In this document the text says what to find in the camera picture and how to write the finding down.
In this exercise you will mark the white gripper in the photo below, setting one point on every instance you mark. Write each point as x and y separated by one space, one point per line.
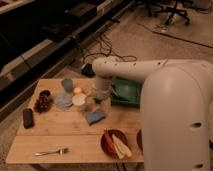
101 89

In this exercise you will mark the blue sponge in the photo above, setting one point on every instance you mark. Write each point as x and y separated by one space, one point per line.
96 116

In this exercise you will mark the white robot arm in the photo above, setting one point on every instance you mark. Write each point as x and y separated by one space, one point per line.
174 107

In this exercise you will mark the white paper cup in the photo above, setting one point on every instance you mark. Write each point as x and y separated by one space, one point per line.
79 100

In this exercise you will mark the grey blue cup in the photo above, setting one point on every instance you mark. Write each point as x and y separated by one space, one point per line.
67 85

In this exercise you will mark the dark round cup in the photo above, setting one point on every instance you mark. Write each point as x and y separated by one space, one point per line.
45 93

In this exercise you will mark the black power adapter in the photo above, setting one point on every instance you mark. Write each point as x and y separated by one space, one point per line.
88 71

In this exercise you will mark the green tray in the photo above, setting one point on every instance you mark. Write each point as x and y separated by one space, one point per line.
128 92

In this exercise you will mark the small orange ball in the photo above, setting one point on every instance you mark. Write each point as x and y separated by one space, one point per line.
77 90

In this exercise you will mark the light blue plate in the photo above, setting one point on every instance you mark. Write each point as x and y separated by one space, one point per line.
63 100

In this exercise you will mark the red bowl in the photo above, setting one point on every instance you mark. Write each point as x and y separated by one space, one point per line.
107 144

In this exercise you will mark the bunch of dark grapes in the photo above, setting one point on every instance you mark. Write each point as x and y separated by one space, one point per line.
42 104

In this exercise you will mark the banana in bowl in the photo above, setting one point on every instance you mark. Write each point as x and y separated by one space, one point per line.
122 149

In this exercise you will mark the silver fork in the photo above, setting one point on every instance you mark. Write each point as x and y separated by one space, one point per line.
59 151

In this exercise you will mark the black rectangular block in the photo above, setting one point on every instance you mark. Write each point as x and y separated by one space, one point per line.
28 120

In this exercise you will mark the black office chair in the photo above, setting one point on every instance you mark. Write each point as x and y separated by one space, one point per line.
171 10

